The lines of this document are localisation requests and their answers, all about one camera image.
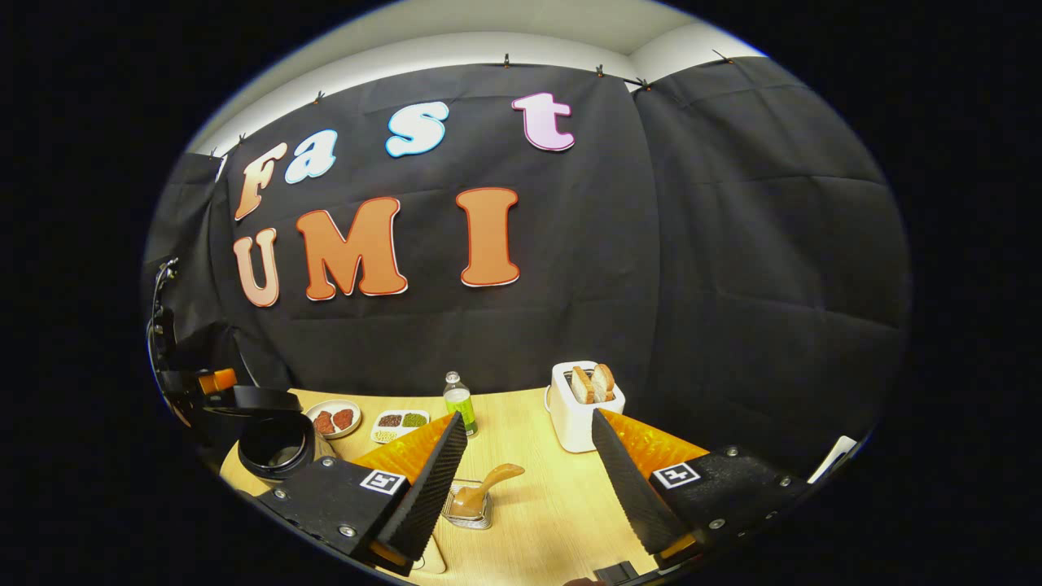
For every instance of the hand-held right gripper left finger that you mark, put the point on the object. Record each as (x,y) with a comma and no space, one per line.
(427,488)

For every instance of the white divided grain dish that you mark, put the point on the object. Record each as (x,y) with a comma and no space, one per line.
(400,423)

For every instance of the round white plate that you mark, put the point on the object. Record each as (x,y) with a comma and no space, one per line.
(332,419)

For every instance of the black rice cooker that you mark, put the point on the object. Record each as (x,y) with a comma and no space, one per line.
(277,443)

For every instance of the wooden spoon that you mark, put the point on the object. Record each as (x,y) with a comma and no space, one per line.
(488,480)

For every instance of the green drink bottle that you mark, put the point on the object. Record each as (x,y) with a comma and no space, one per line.
(460,407)

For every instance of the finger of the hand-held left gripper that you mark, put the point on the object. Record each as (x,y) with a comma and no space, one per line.
(218,381)

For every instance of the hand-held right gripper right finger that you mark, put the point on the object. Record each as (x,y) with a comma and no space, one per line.
(631,488)

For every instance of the white toaster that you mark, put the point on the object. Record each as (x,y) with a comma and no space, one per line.
(574,427)

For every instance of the toasted bread slice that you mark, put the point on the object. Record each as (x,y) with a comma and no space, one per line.
(604,381)
(582,385)

